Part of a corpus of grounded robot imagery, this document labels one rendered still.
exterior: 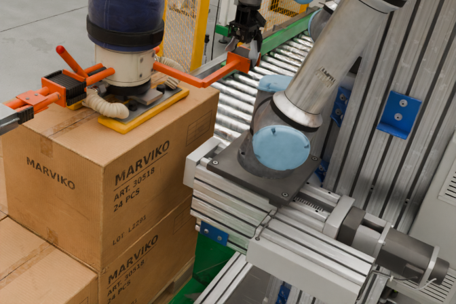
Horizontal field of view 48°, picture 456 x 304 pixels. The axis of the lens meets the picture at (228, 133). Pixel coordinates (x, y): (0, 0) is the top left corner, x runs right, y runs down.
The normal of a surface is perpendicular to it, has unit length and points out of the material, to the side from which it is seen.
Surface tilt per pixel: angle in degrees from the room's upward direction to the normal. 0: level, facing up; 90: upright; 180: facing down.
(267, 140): 97
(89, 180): 90
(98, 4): 77
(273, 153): 97
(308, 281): 90
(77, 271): 0
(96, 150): 0
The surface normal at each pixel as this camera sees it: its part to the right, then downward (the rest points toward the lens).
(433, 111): -0.49, 0.40
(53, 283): 0.15, -0.84
